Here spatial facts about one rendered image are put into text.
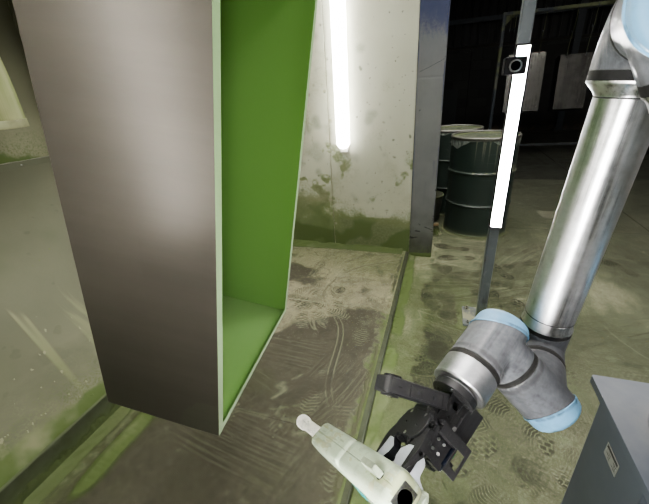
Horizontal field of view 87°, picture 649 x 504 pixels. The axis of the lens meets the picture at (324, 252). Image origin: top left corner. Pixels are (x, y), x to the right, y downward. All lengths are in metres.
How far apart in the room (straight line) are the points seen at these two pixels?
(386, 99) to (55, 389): 2.49
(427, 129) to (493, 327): 2.17
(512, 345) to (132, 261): 0.76
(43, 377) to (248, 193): 1.11
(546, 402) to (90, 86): 0.93
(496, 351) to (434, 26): 2.32
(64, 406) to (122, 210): 1.17
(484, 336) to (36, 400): 1.62
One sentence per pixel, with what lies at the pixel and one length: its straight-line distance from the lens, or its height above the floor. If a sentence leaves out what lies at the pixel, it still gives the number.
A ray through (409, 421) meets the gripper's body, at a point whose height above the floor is 0.83.
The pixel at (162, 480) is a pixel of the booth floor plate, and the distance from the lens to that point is 1.64.
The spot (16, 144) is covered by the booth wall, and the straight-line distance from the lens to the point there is 2.23.
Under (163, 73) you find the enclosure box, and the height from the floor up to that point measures 1.35.
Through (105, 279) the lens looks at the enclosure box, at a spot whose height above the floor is 0.95.
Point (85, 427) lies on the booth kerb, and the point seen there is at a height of 0.11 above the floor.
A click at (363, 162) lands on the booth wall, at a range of 2.80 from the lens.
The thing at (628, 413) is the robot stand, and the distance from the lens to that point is 1.04.
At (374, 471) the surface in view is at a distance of 0.48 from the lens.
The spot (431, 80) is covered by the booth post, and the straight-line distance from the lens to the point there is 2.69.
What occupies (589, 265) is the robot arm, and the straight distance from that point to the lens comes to 0.73.
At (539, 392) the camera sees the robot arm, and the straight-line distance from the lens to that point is 0.70.
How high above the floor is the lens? 1.30
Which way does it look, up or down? 25 degrees down
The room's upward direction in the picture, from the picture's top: 4 degrees counter-clockwise
